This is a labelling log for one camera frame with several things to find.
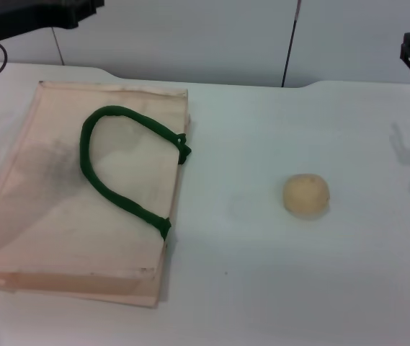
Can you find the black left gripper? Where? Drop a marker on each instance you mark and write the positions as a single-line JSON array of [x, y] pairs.
[[28, 16]]

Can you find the round egg yolk pastry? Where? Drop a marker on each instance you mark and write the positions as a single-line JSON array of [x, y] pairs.
[[306, 195]]

